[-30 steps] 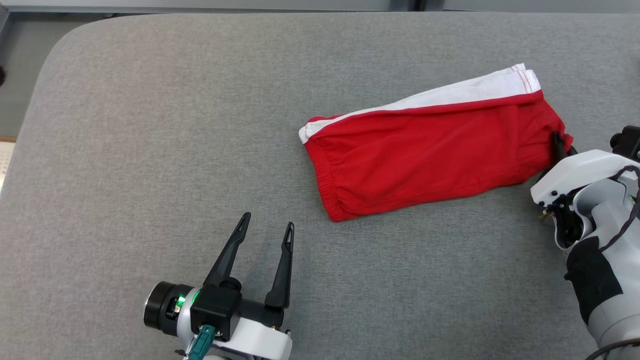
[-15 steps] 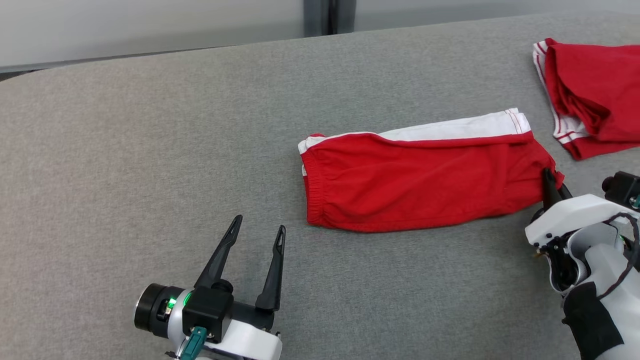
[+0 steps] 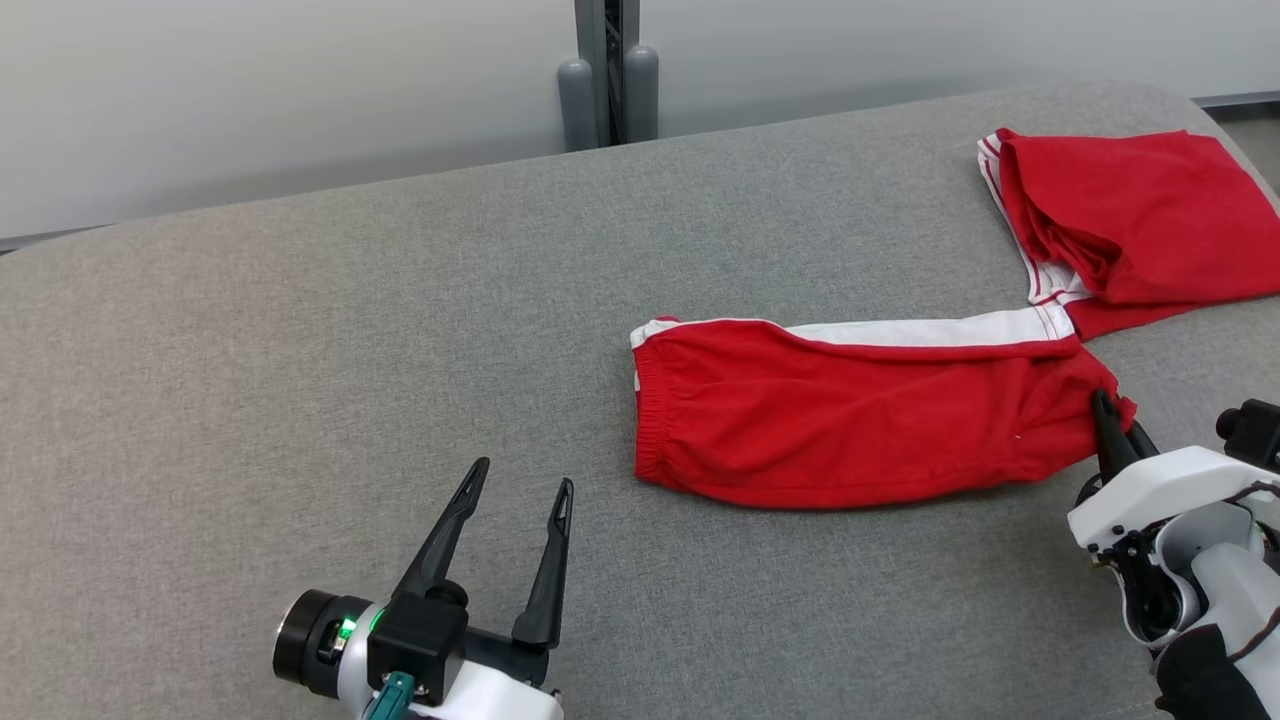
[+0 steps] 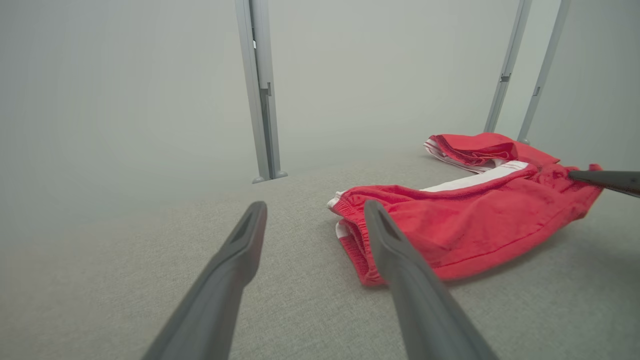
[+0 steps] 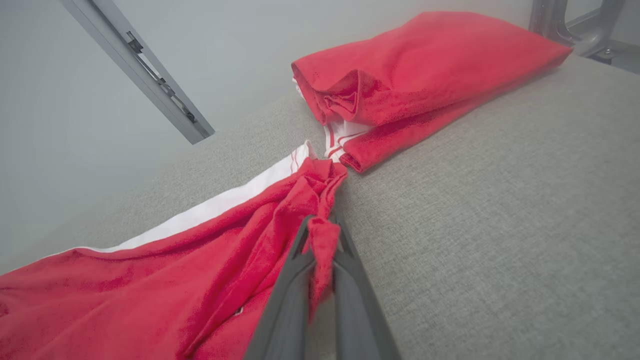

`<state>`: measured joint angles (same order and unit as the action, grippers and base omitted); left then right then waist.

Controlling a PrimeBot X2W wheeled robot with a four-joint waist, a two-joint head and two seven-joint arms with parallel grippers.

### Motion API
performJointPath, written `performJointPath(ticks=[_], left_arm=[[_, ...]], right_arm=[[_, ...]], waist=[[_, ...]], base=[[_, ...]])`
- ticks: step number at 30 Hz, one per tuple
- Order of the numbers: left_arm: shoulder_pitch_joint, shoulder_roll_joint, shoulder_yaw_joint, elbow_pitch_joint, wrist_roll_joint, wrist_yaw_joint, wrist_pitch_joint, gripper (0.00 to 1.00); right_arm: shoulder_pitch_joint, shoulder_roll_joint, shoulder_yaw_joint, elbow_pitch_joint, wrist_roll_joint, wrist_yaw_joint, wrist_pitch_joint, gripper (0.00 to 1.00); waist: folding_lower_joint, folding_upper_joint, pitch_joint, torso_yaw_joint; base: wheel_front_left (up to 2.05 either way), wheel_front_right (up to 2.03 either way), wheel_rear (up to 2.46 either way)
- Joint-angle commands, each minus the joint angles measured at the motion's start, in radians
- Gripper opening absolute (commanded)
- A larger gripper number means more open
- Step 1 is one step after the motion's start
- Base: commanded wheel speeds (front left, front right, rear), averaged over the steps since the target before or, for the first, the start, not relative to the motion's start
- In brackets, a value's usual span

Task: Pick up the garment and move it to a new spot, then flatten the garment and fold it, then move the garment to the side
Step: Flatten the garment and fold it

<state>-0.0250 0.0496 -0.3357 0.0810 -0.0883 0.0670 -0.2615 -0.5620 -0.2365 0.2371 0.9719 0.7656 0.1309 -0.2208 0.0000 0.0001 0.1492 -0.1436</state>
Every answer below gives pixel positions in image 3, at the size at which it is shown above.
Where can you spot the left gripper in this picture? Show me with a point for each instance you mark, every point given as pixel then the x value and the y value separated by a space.
pixel 490 700

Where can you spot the grey wall baseboard strip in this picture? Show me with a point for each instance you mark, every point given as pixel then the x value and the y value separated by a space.
pixel 50 238
pixel 1240 100

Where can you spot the red shorts with white stripe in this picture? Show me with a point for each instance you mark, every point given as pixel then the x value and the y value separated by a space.
pixel 850 420

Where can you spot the grey cylindrical post foot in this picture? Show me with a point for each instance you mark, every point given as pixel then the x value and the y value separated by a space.
pixel 641 95
pixel 576 105

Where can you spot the grey metal partition post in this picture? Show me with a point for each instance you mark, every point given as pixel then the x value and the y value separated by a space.
pixel 592 50

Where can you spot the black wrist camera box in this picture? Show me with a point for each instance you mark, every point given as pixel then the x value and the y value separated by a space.
pixel 418 640
pixel 1255 435

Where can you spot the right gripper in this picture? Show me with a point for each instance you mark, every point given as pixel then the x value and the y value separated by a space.
pixel 1160 490

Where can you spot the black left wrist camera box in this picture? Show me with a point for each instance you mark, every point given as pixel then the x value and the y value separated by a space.
pixel 418 640

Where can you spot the red shirt with white sleeves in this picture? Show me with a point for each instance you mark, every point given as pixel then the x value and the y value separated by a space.
pixel 1150 210

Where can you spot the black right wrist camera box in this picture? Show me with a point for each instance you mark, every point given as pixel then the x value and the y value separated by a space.
pixel 1255 435

